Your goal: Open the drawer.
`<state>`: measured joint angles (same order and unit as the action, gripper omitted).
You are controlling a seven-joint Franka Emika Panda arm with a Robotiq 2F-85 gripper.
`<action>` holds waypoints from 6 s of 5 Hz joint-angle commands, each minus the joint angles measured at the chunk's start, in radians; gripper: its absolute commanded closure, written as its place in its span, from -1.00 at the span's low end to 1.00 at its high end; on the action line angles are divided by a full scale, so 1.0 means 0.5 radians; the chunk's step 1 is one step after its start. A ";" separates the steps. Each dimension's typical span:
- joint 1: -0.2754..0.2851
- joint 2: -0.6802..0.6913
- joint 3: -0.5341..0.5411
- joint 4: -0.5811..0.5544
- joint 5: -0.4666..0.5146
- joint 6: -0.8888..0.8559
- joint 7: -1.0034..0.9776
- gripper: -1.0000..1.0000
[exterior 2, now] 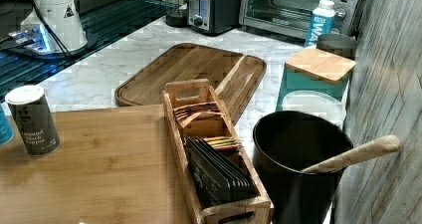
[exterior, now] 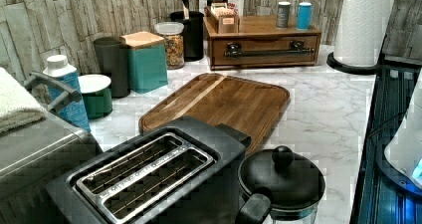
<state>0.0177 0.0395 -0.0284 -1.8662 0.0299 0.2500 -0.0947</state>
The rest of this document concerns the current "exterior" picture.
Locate dark grey cylindrical canister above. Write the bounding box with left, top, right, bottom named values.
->
left=94, top=37, right=129, bottom=98

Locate teal canister wooden lid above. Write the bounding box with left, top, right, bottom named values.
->
left=121, top=31, right=168, bottom=94

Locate wooden cutting board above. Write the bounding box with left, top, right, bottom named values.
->
left=138, top=73, right=290, bottom=154

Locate blue water bottle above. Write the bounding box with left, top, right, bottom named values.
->
left=42, top=54, right=92, bottom=132

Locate wooden drawer cabinet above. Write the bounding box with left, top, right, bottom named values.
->
left=204, top=15, right=321, bottom=71

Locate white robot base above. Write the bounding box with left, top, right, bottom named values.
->
left=377, top=69, right=421, bottom=199

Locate white paper towel roll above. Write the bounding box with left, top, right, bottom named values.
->
left=333, top=0, right=394, bottom=68

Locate wooden tea bag organizer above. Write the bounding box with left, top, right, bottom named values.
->
left=204, top=2, right=239, bottom=33

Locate grey ground pepper shaker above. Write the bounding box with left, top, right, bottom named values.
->
left=276, top=1, right=291, bottom=29

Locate black paper towel holder base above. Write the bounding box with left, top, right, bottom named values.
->
left=326, top=53, right=381, bottom=76

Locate stainless toaster oven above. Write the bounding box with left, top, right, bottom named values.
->
left=0, top=72, right=101, bottom=224

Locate wooden drawer with black handle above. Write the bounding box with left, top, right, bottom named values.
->
left=210, top=35, right=318, bottom=66

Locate folded white towel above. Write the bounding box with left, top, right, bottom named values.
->
left=0, top=68, right=47, bottom=132

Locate clear jar with cereal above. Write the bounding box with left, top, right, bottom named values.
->
left=154, top=22, right=184, bottom=70

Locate glass pot with black lid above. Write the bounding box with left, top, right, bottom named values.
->
left=235, top=145, right=325, bottom=224

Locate small green canister white lid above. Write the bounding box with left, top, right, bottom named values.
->
left=79, top=74, right=112, bottom=119

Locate black utensil holder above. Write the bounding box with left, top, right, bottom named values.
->
left=169, top=11, right=204, bottom=62

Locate black two-slot toaster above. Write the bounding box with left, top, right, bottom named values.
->
left=47, top=116, right=251, bottom=224

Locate blue salt shaker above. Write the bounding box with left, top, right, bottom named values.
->
left=296, top=2, right=312, bottom=30

